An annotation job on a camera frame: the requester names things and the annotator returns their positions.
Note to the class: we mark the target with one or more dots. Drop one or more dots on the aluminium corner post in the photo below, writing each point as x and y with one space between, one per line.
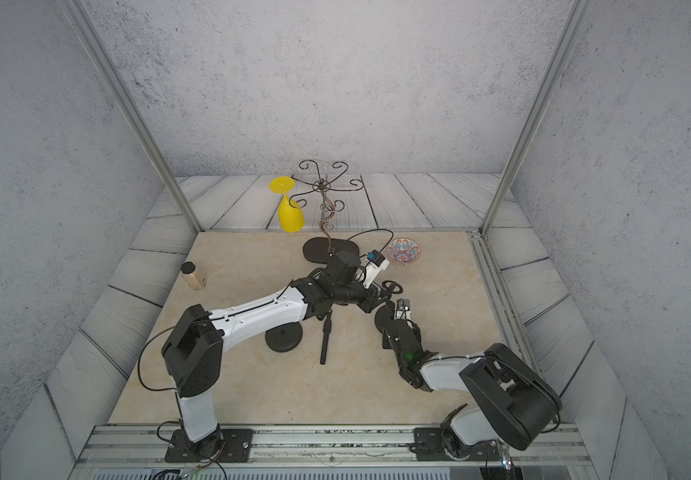
92 44
577 17

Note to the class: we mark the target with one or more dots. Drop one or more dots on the aluminium right corner post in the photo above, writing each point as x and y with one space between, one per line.
577 17

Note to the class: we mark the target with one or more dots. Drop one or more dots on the aluminium left corner post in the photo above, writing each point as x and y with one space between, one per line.
92 44

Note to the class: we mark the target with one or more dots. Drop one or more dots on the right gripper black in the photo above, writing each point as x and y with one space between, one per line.
386 342

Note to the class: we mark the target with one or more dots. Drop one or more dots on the dark oval stand base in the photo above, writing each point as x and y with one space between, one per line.
319 249

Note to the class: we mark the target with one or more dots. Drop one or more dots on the yellow plastic goblet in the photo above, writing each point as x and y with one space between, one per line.
289 213

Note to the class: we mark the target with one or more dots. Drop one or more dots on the scrolled wire holder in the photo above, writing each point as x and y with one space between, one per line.
322 187

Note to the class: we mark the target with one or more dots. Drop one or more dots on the spice jar black lid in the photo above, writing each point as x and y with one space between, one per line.
193 275

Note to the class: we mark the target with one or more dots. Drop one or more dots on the black microphone stand pole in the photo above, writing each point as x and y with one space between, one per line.
392 287

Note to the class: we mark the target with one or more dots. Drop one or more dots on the spare black microphone pole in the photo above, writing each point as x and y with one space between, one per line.
326 331

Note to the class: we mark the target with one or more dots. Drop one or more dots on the red blue patterned bowl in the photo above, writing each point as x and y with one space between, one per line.
403 251

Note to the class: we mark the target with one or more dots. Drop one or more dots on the aluminium front rail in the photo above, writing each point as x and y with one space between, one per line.
146 451

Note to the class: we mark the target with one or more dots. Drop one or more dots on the black round stand base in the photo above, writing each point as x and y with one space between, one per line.
384 315

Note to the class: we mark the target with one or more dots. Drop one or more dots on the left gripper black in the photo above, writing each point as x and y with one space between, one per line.
374 292

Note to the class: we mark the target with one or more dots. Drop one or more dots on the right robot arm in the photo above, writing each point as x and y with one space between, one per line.
511 402

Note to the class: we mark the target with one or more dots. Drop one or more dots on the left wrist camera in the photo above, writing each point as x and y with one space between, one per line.
376 263

